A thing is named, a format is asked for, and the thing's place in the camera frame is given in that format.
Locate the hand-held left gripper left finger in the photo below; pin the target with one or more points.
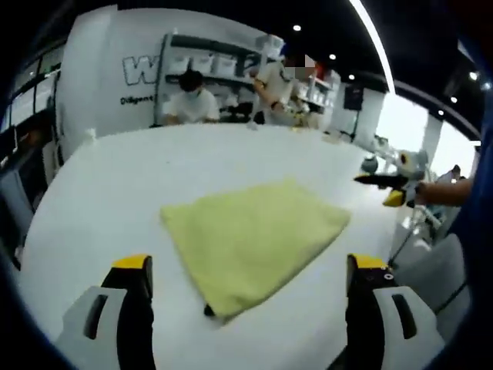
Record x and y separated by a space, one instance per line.
108 339

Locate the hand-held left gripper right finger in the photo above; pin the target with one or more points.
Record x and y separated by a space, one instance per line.
377 339

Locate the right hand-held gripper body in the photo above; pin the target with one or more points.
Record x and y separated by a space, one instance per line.
414 163

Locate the yellow blue black garment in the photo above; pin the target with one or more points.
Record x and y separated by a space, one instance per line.
250 239

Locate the grey mesh chair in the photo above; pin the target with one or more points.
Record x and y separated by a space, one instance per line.
427 277

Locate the black speaker on stand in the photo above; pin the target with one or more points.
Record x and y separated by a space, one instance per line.
353 97

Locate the grey metal shelf rack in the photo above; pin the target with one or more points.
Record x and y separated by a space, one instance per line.
231 44
323 92

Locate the long ceiling light strip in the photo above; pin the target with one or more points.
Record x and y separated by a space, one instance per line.
379 46

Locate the row of white storage boxes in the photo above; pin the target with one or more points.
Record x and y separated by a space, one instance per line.
219 64

